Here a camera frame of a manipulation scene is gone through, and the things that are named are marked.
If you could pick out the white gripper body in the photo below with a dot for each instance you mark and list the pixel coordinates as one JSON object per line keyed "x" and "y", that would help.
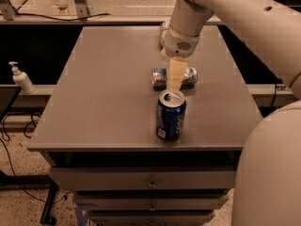
{"x": 179, "y": 43}

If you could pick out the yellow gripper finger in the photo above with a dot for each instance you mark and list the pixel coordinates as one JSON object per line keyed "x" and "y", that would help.
{"x": 175, "y": 72}

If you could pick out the redbull can silver blue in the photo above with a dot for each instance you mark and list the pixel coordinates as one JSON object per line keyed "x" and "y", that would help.
{"x": 159, "y": 78}

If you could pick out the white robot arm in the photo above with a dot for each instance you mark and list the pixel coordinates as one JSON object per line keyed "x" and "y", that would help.
{"x": 266, "y": 48}

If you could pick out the silver can lying down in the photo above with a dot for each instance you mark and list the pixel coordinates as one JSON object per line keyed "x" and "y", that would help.
{"x": 162, "y": 32}

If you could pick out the blue pepsi can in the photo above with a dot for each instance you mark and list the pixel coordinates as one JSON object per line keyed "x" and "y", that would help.
{"x": 170, "y": 113}

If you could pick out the grey drawer cabinet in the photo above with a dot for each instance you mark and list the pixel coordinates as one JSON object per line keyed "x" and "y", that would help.
{"x": 102, "y": 113}

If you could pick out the top grey drawer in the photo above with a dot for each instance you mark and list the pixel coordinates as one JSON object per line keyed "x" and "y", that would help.
{"x": 93, "y": 179}

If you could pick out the grey drawer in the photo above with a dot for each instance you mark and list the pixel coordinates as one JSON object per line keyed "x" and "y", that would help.
{"x": 93, "y": 179}
{"x": 150, "y": 218}
{"x": 151, "y": 201}

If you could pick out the white pump dispenser bottle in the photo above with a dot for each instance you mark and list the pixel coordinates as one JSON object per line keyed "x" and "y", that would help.
{"x": 21, "y": 79}

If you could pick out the middle grey drawer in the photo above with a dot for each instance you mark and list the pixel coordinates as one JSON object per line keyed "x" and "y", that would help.
{"x": 151, "y": 201}

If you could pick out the bottom grey drawer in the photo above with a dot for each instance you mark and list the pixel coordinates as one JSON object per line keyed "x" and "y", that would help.
{"x": 150, "y": 218}

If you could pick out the black desk leg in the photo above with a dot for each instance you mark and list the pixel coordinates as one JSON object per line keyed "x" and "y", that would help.
{"x": 7, "y": 98}

